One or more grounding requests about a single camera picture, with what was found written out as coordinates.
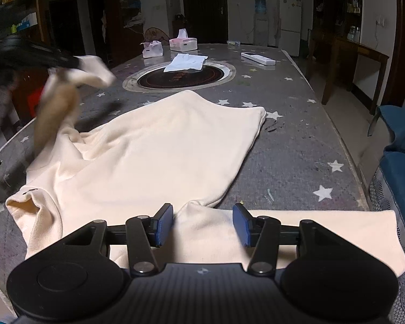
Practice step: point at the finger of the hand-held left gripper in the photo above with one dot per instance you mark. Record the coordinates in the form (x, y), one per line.
(67, 60)

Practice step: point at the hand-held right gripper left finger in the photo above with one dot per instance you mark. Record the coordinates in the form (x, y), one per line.
(163, 224)

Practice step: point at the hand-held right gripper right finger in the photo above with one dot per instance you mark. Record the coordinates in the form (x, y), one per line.
(241, 225)

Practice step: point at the cream garment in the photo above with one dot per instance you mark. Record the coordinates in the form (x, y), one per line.
(162, 148)

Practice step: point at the dark wooden cabinet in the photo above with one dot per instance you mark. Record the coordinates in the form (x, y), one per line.
(121, 3)

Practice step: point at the small white tissue pack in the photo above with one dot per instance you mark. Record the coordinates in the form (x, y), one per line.
(152, 50)

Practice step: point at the grey star-print tablecloth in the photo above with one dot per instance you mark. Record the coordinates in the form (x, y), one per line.
(290, 148)

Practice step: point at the red patterned fan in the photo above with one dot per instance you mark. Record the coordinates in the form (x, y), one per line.
(157, 36)

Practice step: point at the pink and white tissue box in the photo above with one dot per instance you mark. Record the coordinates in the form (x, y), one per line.
(184, 42)

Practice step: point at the white folded paper sheet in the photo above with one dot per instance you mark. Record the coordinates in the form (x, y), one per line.
(185, 62)

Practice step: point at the round built-in induction cooker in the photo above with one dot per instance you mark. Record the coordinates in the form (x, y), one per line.
(189, 77)

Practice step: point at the dark wooden door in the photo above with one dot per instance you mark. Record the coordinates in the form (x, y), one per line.
(205, 6)

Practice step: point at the white remote control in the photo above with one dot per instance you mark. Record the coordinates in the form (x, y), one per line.
(258, 58)

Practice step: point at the blue cushioned chair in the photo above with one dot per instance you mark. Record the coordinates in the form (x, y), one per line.
(403, 162)

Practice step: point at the white water dispenser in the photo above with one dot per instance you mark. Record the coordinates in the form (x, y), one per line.
(261, 30)

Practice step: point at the blue water bottle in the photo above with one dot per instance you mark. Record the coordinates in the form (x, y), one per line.
(261, 6)

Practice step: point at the dark wooden side table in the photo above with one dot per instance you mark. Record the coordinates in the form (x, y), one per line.
(357, 54)

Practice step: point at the white refrigerator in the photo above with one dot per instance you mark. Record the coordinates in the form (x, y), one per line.
(290, 23)

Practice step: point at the wooden display cabinet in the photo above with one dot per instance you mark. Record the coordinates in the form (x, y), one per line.
(339, 3)

